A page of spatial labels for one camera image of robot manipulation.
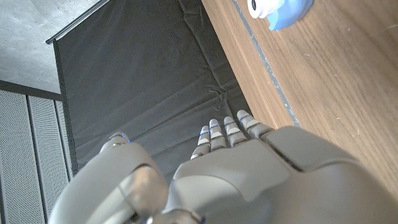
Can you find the black fabric backdrop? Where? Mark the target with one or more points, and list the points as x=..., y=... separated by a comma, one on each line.
x=149, y=77

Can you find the small blue toy robot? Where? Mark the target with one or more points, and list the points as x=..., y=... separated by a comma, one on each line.
x=286, y=12

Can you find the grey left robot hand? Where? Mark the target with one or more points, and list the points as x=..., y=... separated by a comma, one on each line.
x=248, y=180

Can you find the black backdrop stand pole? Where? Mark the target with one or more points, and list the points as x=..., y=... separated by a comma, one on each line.
x=74, y=21

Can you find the grey tape line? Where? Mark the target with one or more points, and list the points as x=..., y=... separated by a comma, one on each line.
x=267, y=68

